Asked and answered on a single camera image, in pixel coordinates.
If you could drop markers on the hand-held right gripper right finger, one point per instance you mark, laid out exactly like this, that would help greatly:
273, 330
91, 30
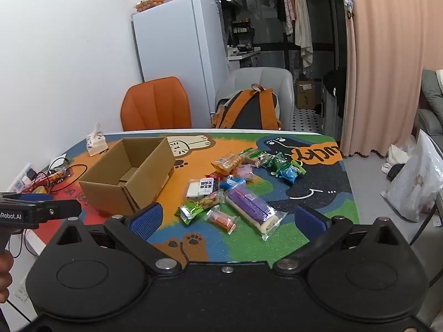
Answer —
309, 221

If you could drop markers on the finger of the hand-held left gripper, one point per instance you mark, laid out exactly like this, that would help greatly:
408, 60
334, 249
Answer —
34, 197
59, 210

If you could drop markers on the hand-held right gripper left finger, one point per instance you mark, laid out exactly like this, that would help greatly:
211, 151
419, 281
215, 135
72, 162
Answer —
145, 219

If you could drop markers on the cardboard box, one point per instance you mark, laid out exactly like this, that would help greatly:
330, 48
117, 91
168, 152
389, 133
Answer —
306, 93
103, 186

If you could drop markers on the purple wafer packet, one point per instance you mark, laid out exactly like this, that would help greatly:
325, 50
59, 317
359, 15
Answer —
254, 211

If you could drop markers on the white cake packet black label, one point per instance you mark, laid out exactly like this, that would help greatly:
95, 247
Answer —
199, 187

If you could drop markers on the pink snack packet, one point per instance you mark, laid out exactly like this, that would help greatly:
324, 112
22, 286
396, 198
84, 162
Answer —
244, 172

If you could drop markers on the green white cracker packet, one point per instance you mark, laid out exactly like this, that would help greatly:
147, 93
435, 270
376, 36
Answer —
256, 157

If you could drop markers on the orange cracker packet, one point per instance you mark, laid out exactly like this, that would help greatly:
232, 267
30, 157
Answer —
226, 162

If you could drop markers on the person's left hand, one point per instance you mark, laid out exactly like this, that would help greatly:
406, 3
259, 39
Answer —
4, 276

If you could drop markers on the white power strip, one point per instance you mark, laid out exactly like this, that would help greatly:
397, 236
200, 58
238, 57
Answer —
22, 179

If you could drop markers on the light green snack packet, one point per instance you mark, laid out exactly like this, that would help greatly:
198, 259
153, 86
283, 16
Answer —
192, 212

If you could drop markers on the clear tan biscuit packet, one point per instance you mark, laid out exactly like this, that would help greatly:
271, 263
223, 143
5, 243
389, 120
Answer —
209, 201

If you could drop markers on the dark green snack packet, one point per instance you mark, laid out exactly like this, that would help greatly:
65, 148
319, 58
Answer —
280, 160

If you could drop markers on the printed tissue pack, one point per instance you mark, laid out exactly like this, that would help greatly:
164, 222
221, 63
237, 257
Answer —
95, 143

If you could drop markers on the clear packet red snack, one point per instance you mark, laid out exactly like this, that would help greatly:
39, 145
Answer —
221, 219

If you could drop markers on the small red snack packet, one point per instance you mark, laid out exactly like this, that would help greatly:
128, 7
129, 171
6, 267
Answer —
213, 175

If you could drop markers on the small blue snack packet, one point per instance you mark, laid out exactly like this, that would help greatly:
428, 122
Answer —
235, 181

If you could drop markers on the clothes pile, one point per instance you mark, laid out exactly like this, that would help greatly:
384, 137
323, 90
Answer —
394, 166

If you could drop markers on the white plastic bag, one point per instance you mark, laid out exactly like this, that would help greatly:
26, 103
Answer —
415, 179

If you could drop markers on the orange chair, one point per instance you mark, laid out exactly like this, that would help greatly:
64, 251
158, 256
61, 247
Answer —
155, 103

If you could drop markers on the orange and grey backpack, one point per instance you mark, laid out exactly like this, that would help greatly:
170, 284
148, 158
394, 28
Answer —
249, 110

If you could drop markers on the closed cardboard box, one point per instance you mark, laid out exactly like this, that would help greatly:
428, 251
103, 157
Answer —
306, 93

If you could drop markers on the dark cloth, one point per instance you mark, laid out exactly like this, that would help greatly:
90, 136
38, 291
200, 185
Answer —
334, 86

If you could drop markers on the grey chair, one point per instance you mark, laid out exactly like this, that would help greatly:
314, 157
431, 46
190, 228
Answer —
263, 79

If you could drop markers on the grey sofa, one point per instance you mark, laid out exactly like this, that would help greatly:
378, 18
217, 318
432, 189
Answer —
431, 110

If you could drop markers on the wide pink curtain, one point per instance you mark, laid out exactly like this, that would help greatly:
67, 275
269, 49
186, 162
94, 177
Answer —
384, 58

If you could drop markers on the white fridge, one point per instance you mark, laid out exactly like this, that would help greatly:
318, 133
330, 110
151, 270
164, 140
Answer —
176, 41

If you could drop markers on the white hanging robe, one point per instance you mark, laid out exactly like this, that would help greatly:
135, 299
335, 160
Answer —
303, 24

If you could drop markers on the egg tray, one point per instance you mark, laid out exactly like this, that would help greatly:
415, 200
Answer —
150, 2

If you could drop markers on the curtain tieback charm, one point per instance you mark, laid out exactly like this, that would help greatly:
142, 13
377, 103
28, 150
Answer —
349, 7

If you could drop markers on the floral hanging shirt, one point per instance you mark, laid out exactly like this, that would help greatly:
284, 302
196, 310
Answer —
287, 3

